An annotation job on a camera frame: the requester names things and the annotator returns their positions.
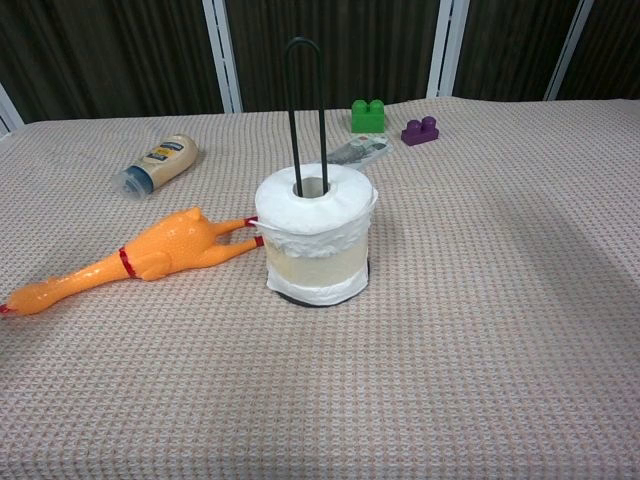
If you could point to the white tape roll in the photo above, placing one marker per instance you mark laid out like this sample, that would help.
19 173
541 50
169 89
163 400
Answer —
320 220

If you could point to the beige woven tablecloth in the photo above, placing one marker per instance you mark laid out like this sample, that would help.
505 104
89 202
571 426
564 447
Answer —
450 325

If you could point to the flat white printed packet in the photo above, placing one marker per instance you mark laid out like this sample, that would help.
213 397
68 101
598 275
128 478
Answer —
360 150

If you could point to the green plastic building block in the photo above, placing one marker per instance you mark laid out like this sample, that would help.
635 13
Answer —
367 120

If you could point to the purple plastic building block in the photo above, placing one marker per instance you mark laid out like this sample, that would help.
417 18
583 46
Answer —
420 134

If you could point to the orange rubber chicken toy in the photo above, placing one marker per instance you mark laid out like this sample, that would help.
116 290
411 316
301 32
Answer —
170 245

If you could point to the mayonnaise squeeze bottle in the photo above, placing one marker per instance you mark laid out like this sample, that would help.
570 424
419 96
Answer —
165 160

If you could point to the white partition post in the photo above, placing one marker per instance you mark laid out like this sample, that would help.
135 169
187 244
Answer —
446 50
570 50
9 112
222 55

